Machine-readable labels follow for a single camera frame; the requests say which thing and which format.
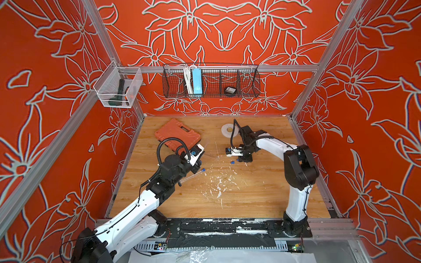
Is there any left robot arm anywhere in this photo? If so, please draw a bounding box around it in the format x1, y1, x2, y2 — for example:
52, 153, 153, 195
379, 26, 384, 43
70, 137, 205, 263

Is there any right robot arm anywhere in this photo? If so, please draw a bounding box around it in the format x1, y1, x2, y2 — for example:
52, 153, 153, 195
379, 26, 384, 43
226, 120, 320, 237

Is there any white tape roll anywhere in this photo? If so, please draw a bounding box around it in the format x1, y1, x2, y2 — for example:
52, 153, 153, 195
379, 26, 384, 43
221, 124, 239, 138

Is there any orange plastic tool case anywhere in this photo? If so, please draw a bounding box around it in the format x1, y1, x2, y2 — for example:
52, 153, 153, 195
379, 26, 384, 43
155, 118, 201, 150

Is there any light blue box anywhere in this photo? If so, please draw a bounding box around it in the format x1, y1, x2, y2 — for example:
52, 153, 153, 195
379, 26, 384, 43
191, 68, 203, 96

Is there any green black tool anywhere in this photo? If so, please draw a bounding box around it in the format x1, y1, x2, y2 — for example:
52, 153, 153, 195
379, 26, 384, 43
109, 79, 125, 106

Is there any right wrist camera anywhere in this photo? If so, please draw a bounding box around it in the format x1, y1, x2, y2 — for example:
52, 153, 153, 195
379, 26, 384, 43
225, 147, 243, 157

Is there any black wire basket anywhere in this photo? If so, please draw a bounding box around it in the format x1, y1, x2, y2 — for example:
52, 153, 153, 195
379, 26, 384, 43
162, 62, 262, 99

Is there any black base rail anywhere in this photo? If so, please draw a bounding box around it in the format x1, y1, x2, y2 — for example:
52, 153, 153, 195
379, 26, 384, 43
135, 218, 312, 253

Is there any white cable bundle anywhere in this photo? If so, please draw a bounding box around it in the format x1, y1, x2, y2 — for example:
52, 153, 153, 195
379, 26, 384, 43
182, 65, 194, 96

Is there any clear acrylic wall box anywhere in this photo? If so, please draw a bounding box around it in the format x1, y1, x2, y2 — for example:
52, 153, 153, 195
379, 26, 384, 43
94, 61, 143, 108

